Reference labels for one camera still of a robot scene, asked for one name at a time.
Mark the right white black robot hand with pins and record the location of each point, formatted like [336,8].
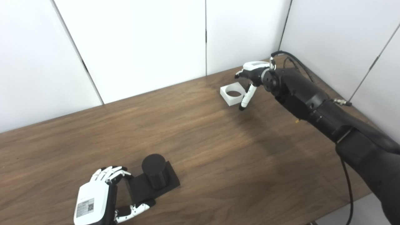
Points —
[254,72]

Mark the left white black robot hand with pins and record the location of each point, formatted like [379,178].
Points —
[92,200]

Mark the white square piece with hole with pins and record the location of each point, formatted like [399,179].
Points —
[231,100]

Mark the black peg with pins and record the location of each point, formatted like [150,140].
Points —
[154,173]

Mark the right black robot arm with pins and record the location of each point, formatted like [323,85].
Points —
[328,115]

